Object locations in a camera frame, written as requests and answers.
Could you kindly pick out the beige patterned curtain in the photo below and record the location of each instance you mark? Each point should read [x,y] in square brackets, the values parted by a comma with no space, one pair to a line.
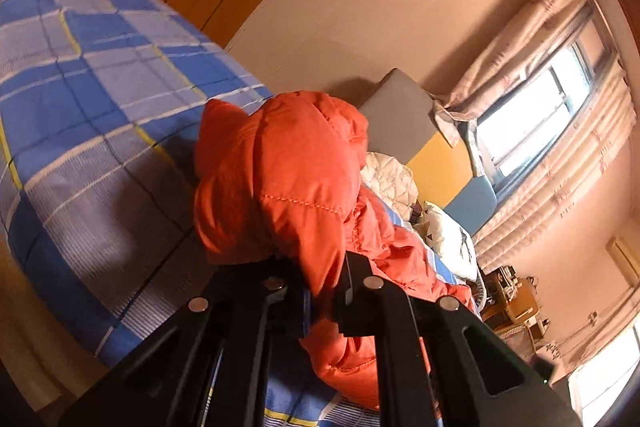
[507,62]
[564,176]

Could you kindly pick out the beige patterned right curtain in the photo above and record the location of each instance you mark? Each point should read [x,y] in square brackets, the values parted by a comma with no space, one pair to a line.
[564,176]

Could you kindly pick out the window with grey frame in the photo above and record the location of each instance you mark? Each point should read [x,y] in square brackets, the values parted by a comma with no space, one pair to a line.
[517,130]

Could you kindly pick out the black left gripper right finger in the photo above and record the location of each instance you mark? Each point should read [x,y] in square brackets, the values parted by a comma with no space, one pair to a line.
[438,364]

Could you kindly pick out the beige quilted blanket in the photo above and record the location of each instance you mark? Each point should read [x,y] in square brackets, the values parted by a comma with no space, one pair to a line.
[392,181]

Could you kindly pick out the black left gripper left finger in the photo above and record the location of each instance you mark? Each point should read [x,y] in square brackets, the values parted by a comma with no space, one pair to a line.
[207,365]

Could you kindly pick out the blue plaid bed sheet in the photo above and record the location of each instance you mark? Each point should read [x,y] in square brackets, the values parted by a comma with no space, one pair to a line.
[101,105]

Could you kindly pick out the grey yellow blue headboard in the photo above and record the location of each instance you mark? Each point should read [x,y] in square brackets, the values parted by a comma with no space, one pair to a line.
[401,124]

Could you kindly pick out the cluttered wooden side table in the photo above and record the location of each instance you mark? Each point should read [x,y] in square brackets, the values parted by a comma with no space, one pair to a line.
[513,311]

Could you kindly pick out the beige patterned left curtain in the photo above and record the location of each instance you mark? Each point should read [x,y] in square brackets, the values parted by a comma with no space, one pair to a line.
[507,62]

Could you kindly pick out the orange puffer down jacket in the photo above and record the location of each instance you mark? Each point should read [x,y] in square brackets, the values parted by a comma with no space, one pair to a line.
[285,180]

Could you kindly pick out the white printed pillow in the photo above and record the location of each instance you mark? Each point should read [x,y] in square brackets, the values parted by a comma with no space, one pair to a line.
[449,241]

